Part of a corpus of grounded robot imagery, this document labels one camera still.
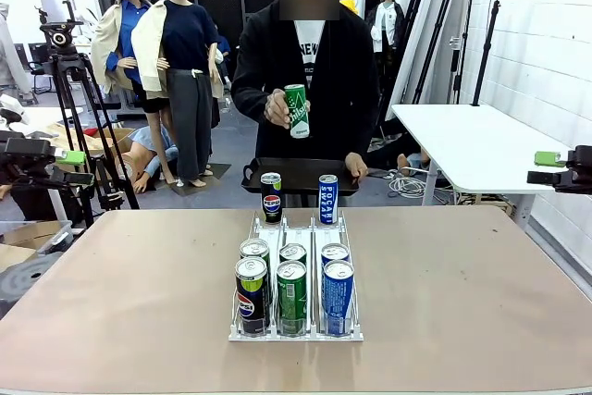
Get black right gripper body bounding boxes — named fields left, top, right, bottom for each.
left=564, top=144, right=592, bottom=195

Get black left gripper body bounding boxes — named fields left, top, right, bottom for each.
left=0, top=130, right=56, bottom=188

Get dark brown serving tray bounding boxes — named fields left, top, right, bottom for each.
left=240, top=156, right=362, bottom=196

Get green Chilsung cider can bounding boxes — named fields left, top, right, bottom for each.
left=278, top=242, right=308, bottom=266
left=276, top=260, right=308, bottom=338
left=283, top=83, right=311, bottom=140

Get blue Pocari Sweat can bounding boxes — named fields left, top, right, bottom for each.
left=320, top=242, right=351, bottom=266
left=318, top=174, right=339, bottom=226
left=323, top=259, right=355, bottom=338

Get person's right forearm black sleeve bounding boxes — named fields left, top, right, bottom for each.
left=230, top=84, right=274, bottom=126

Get person's left forearm black sleeve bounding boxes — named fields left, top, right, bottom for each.
left=344, top=103, right=381, bottom=158

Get person in black jacket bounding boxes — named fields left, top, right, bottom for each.
left=229, top=0, right=381, bottom=209

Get person's left hand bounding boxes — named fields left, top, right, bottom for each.
left=344, top=152, right=369, bottom=179

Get person's right hand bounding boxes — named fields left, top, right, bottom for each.
left=264, top=88, right=292, bottom=130

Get white work table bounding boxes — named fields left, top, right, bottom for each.
left=0, top=105, right=84, bottom=137

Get black backpack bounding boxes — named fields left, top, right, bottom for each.
left=9, top=185, right=84, bottom=223

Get brown cardboard box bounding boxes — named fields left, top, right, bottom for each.
left=45, top=124, right=138, bottom=174

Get clear plastic storage bin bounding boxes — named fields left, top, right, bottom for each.
left=0, top=219, right=74, bottom=257

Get white folding table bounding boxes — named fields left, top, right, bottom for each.
left=390, top=103, right=574, bottom=220

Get crouching figure in blue shirt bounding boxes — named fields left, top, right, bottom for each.
left=122, top=126, right=179, bottom=195

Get grey hanging garment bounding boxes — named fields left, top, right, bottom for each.
left=0, top=1, right=33, bottom=95

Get black office chair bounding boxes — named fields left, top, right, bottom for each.
left=13, top=42, right=55, bottom=93

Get black upright light stand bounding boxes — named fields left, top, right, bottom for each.
left=470, top=0, right=503, bottom=107

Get mannequin with blue shirt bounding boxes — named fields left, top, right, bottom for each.
left=90, top=0, right=179, bottom=186

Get mannequin with navy top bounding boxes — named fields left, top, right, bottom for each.
left=131, top=0, right=226, bottom=189

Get black Pepsi can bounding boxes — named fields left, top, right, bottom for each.
left=234, top=256, right=271, bottom=337
left=260, top=172, right=283, bottom=225
left=239, top=238, right=271, bottom=276

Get mannequin with white black outfit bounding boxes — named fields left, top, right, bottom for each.
left=367, top=0, right=406, bottom=63

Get clear plastic can dispenser rack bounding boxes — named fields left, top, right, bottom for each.
left=228, top=209, right=365, bottom=344

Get black camera tripod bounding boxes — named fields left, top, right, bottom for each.
left=34, top=0, right=141, bottom=229

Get black round base plate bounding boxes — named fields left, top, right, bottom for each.
left=0, top=251, right=64, bottom=317

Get white floor cables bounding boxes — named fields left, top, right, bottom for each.
left=386, top=167, right=429, bottom=200

